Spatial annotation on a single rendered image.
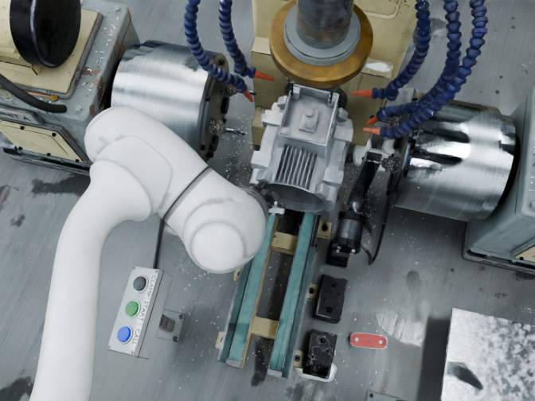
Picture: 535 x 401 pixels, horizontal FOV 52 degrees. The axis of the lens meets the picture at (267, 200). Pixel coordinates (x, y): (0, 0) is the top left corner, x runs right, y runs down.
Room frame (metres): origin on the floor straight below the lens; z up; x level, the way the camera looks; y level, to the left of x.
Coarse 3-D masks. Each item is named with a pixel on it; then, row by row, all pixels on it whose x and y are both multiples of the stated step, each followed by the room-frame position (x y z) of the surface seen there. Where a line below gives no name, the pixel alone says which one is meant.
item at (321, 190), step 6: (282, 96) 0.59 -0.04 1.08; (282, 102) 0.58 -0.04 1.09; (282, 108) 0.57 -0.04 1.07; (342, 108) 0.55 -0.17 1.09; (336, 114) 0.54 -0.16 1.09; (342, 114) 0.54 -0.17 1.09; (342, 120) 0.53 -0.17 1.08; (258, 174) 0.42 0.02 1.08; (264, 174) 0.41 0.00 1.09; (270, 174) 0.41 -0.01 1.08; (258, 180) 0.40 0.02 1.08; (264, 180) 0.40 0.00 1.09; (318, 186) 0.38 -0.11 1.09; (324, 186) 0.38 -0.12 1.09; (318, 192) 0.37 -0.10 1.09; (324, 192) 0.37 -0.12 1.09
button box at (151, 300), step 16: (144, 272) 0.23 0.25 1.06; (160, 272) 0.22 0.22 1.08; (128, 288) 0.20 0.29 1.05; (144, 288) 0.19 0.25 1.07; (160, 288) 0.19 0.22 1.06; (144, 304) 0.16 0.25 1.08; (160, 304) 0.16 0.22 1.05; (128, 320) 0.13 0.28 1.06; (144, 320) 0.13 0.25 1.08; (112, 336) 0.11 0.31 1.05; (144, 336) 0.10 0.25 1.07; (128, 352) 0.07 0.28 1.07; (144, 352) 0.07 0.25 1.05
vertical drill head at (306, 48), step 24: (312, 0) 0.53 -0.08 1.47; (336, 0) 0.53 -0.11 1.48; (288, 24) 0.58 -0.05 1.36; (312, 24) 0.53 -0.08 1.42; (336, 24) 0.53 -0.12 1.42; (360, 24) 0.59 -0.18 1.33; (288, 48) 0.54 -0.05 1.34; (312, 48) 0.53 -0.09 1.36; (336, 48) 0.53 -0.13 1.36; (360, 48) 0.54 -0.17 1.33; (288, 72) 0.50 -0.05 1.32; (312, 72) 0.50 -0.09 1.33; (336, 72) 0.49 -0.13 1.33
